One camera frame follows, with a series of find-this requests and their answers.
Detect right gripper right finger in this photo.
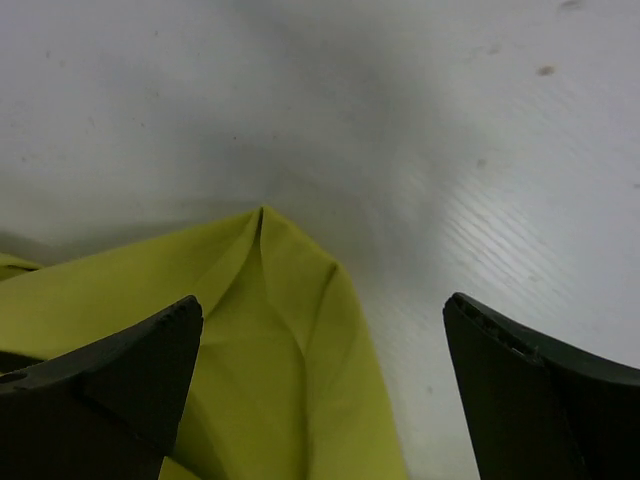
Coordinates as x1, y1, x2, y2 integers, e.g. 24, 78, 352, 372
443, 293, 639, 479

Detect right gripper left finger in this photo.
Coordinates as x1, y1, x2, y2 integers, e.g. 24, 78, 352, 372
1, 296, 203, 479

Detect yellow-green trousers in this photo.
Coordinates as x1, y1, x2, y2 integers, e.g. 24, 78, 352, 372
1, 207, 407, 479

